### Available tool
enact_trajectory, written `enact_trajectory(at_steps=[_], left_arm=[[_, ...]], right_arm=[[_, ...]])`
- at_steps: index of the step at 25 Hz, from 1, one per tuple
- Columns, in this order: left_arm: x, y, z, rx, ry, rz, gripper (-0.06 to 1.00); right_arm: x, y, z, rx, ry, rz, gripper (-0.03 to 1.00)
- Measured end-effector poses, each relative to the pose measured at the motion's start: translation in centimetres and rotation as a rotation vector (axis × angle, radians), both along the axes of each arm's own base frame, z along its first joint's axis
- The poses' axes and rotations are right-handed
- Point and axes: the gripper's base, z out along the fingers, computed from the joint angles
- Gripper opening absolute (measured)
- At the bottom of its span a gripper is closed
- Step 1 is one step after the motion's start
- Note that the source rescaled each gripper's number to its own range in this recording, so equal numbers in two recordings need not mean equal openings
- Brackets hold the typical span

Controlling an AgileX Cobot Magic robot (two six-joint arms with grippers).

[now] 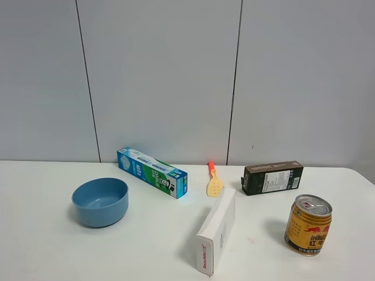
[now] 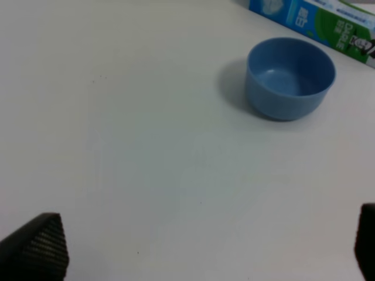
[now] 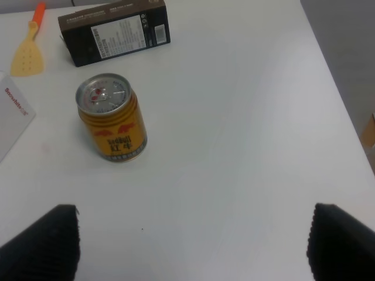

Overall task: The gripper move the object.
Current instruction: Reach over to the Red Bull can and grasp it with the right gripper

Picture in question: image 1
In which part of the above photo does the gold energy drink can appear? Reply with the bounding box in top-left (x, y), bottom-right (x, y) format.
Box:
top-left (284, 194), bottom-right (332, 256)

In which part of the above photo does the blue green toothpaste box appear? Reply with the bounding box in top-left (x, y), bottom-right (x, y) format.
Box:
top-left (117, 147), bottom-right (188, 198)

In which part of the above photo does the dark brown rectangular box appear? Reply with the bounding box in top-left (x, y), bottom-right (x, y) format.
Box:
top-left (241, 160), bottom-right (304, 196)

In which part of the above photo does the white cardboard box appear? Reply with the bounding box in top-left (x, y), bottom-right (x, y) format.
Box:
top-left (196, 188), bottom-right (236, 276)

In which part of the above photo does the blue plastic bowl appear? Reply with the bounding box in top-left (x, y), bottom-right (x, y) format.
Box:
top-left (71, 177), bottom-right (129, 228)

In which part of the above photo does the yellow spatula with orange handle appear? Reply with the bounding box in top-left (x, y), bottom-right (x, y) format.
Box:
top-left (206, 161), bottom-right (224, 197)

